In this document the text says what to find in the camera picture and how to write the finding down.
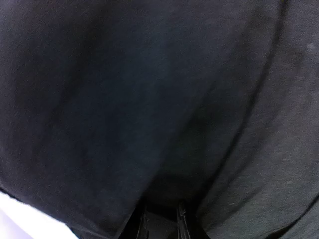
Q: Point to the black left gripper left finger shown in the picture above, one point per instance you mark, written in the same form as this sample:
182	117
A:
142	231

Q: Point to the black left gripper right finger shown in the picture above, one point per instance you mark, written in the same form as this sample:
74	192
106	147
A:
187	224

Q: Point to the black long sleeve shirt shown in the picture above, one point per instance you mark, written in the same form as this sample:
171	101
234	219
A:
112	112

